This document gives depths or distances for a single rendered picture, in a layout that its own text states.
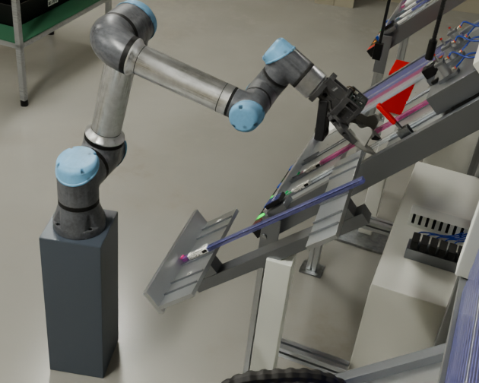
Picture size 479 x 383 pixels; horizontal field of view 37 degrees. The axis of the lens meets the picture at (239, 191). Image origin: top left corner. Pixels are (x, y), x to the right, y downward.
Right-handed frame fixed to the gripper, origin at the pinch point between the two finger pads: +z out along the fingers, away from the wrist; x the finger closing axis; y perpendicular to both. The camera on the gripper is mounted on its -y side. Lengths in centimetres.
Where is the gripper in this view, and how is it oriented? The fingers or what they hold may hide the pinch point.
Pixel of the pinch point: (372, 146)
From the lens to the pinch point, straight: 181.1
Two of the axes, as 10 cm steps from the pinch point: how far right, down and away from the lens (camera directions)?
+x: 3.7, -5.0, 7.9
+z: 7.6, 6.5, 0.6
